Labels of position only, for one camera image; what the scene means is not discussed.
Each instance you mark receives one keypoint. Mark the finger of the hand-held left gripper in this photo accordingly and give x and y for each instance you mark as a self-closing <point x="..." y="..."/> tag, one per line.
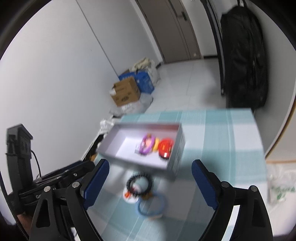
<point x="69" y="167"/>

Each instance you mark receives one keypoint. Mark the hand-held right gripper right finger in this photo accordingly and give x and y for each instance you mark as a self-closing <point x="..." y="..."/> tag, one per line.
<point x="204" y="185"/>

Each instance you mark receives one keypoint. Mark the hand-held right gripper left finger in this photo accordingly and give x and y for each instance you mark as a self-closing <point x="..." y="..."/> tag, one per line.
<point x="96" y="183"/>

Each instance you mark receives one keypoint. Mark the white round badge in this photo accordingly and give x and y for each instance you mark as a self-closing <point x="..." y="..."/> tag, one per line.
<point x="129" y="197"/>

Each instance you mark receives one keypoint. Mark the silver cardboard box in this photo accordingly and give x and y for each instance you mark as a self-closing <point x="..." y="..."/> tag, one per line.
<point x="120" y="143"/>

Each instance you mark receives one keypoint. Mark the red-rimmed round badge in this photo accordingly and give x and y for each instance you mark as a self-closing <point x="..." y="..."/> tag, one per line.
<point x="166" y="146"/>

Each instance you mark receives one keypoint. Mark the pink pig toy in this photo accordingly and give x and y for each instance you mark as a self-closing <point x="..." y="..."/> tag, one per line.
<point x="156" y="144"/>

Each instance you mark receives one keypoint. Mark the teal checkered tablecloth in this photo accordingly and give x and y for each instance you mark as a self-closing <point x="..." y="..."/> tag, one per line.
<point x="219" y="143"/>

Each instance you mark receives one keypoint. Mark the silver plastic mailer bag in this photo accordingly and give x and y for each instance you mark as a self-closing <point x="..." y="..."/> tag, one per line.
<point x="108" y="125"/>

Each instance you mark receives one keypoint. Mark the white plastic bag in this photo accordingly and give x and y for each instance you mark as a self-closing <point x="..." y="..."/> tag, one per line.
<point x="281" y="185"/>

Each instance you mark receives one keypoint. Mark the brown cardboard carton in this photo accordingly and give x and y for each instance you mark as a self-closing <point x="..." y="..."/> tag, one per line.
<point x="126" y="92"/>

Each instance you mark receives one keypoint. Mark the grey plastic mailer bag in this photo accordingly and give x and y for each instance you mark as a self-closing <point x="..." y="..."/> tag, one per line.
<point x="143" y="102"/>

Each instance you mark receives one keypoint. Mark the blue carton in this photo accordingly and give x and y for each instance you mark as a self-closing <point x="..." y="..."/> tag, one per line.
<point x="145" y="83"/>

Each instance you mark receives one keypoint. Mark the white cloth bag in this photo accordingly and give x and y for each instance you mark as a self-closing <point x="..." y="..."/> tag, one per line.
<point x="152" y="69"/>

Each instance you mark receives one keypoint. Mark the black backpack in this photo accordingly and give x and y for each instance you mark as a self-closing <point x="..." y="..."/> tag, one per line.
<point x="245" y="58"/>

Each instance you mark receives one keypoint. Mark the brown door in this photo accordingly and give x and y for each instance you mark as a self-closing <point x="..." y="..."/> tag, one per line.
<point x="171" y="30"/>

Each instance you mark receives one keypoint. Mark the black door lock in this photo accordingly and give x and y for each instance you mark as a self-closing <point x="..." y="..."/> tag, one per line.
<point x="182" y="15"/>

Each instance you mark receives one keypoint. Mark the black door frame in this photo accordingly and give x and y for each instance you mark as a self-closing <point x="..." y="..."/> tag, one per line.
<point x="215" y="46"/>

